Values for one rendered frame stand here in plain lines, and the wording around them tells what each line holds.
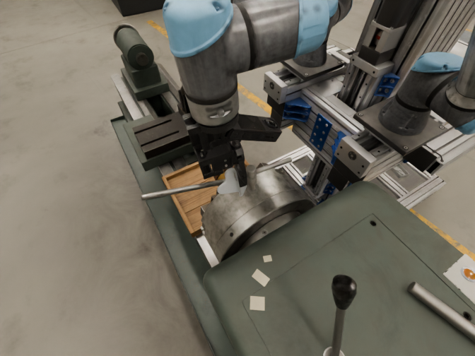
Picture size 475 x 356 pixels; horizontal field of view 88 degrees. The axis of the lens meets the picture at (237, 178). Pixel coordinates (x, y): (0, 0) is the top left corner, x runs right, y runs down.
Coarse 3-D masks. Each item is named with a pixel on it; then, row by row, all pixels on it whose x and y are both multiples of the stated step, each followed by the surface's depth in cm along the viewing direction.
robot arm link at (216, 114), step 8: (232, 96) 33; (192, 104) 33; (216, 104) 32; (224, 104) 33; (232, 104) 34; (192, 112) 35; (200, 112) 34; (208, 112) 33; (216, 112) 34; (224, 112) 33; (232, 112) 35; (200, 120) 35; (208, 120) 35; (216, 120) 35; (224, 120) 35
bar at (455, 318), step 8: (408, 288) 45; (416, 288) 43; (424, 288) 44; (416, 296) 43; (424, 296) 43; (432, 296) 43; (432, 304) 42; (440, 304) 42; (440, 312) 42; (448, 312) 41; (456, 312) 41; (448, 320) 41; (456, 320) 41; (464, 320) 40; (464, 328) 40; (472, 328) 40; (472, 336) 40
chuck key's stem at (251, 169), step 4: (248, 168) 54; (252, 168) 54; (248, 172) 54; (252, 172) 53; (248, 176) 55; (252, 176) 55; (256, 176) 56; (248, 180) 56; (252, 180) 56; (256, 180) 57; (248, 184) 58; (252, 184) 57; (252, 188) 60
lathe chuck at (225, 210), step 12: (264, 180) 62; (276, 180) 63; (288, 180) 66; (264, 192) 60; (276, 192) 60; (216, 204) 62; (228, 204) 61; (240, 204) 59; (252, 204) 58; (204, 216) 65; (216, 216) 62; (228, 216) 60; (240, 216) 58; (216, 228) 62; (228, 228) 59; (216, 240) 62
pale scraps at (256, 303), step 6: (264, 258) 49; (270, 258) 49; (258, 270) 47; (252, 276) 47; (258, 276) 47; (264, 276) 47; (264, 282) 46; (252, 300) 44; (258, 300) 44; (252, 306) 44; (258, 306) 44
